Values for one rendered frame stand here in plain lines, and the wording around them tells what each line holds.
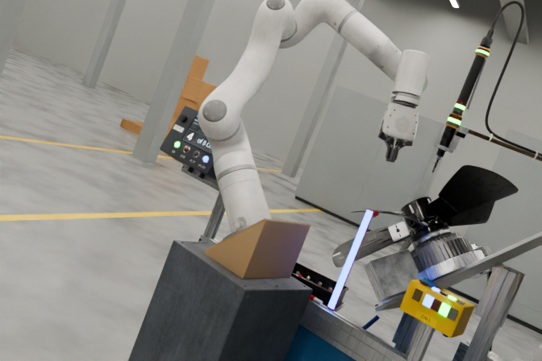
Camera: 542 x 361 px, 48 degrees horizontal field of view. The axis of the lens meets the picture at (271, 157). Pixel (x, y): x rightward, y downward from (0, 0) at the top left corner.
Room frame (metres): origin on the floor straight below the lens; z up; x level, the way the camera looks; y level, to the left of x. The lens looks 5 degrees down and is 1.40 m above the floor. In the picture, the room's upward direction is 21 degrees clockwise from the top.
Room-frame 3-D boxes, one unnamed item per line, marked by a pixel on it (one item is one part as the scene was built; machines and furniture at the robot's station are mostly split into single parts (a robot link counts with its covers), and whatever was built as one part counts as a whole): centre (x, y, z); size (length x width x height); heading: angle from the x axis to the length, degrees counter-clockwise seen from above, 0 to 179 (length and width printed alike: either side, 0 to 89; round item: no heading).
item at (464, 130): (2.12, -0.55, 1.49); 0.09 x 0.07 x 0.10; 90
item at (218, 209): (2.13, 0.10, 0.96); 0.03 x 0.03 x 0.20; 55
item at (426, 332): (1.66, -0.57, 0.92); 0.03 x 0.03 x 0.12; 55
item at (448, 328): (1.66, -0.57, 1.02); 0.16 x 0.10 x 0.11; 55
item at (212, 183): (2.19, 0.19, 1.04); 0.24 x 0.03 x 0.03; 55
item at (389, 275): (2.06, -0.53, 0.98); 0.20 x 0.16 x 0.20; 55
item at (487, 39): (2.12, -0.54, 1.65); 0.04 x 0.04 x 0.46
